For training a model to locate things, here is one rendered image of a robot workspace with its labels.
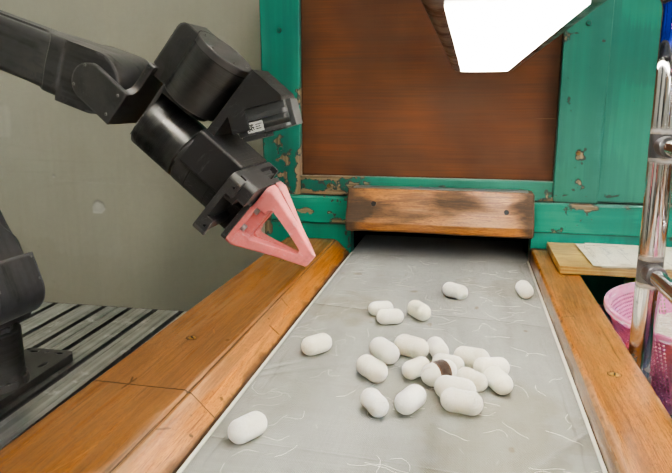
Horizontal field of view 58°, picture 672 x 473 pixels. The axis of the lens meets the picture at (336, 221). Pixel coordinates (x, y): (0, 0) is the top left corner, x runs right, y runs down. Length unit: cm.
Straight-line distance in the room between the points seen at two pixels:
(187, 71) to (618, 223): 73
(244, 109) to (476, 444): 34
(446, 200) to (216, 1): 115
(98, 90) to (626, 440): 52
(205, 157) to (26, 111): 170
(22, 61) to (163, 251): 144
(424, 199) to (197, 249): 114
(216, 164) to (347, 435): 26
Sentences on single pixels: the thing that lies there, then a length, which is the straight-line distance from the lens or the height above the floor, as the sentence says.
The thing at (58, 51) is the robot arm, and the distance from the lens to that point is 63.
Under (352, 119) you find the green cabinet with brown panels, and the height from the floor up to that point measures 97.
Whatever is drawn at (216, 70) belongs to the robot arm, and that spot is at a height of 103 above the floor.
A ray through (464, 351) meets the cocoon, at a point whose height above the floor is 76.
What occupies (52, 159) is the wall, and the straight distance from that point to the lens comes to 220.
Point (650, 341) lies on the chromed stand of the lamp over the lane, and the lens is 67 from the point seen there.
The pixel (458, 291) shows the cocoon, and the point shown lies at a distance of 82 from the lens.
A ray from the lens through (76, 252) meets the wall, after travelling 221.
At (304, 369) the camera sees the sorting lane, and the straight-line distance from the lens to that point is 62.
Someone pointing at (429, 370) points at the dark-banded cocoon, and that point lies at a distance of 58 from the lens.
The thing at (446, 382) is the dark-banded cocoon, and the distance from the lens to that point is 56.
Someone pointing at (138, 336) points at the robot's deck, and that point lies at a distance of 93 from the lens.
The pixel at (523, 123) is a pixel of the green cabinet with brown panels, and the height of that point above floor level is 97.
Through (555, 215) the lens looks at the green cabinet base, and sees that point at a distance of 104.
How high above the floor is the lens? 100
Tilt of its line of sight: 11 degrees down
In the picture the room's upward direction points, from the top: straight up
